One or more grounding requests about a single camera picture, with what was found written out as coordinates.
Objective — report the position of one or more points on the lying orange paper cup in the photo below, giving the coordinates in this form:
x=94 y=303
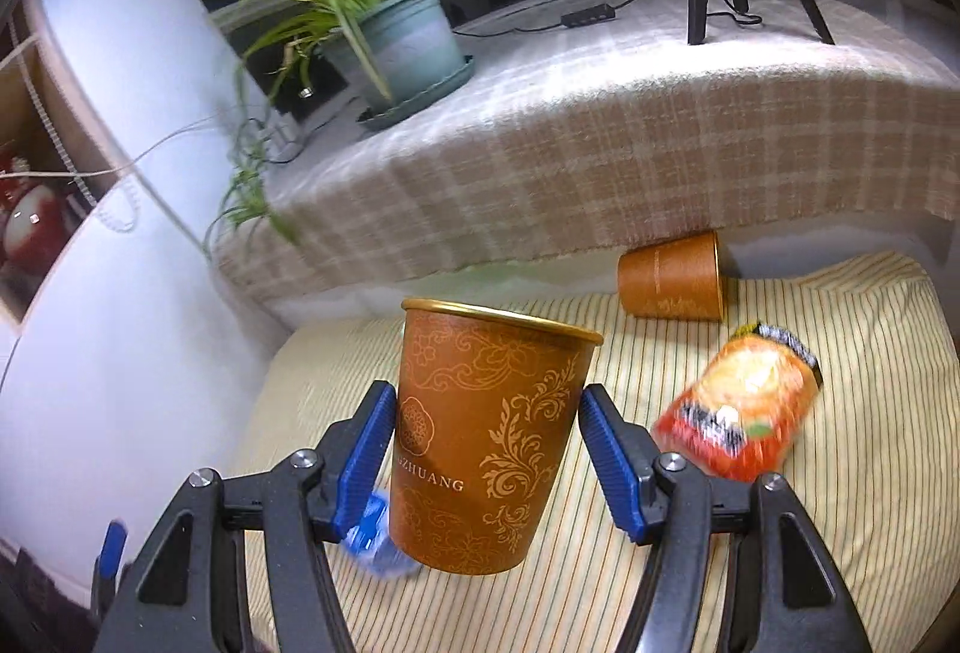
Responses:
x=676 y=280

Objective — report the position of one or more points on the black inline cable switch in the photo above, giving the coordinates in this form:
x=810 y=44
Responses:
x=588 y=16

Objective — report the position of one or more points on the orange patterned paper cup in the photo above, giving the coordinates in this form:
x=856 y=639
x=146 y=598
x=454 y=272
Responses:
x=485 y=402

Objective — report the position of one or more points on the striped yellow mat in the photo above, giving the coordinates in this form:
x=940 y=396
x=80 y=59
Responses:
x=875 y=465

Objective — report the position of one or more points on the green plant pot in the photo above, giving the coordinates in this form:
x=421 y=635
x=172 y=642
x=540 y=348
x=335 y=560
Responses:
x=414 y=61

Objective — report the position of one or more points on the white power strip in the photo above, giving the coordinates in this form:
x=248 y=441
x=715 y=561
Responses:
x=284 y=139

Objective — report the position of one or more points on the checked beige cloth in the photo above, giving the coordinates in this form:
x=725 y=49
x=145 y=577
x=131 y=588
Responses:
x=613 y=136

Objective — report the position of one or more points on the red white vase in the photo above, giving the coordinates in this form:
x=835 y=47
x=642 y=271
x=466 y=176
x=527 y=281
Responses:
x=34 y=232

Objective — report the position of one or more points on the blue orange drink can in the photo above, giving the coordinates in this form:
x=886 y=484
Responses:
x=370 y=545

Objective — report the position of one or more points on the spider plant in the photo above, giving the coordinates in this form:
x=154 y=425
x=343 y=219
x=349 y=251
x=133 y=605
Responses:
x=330 y=0

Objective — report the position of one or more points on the orange snack cup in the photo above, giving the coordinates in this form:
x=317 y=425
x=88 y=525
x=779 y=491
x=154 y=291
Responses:
x=739 y=418

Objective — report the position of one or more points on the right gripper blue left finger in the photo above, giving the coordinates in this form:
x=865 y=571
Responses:
x=186 y=590

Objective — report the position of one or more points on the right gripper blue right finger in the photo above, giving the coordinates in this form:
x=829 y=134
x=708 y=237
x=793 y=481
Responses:
x=784 y=592

